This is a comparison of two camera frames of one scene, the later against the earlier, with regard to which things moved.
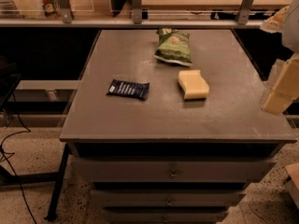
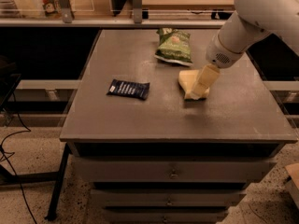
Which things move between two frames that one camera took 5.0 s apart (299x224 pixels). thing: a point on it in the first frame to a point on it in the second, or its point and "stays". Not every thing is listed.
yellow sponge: x=194 y=86 stays
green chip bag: x=173 y=47 stays
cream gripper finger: x=286 y=88 to x=220 y=57
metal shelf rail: x=134 y=22 stays
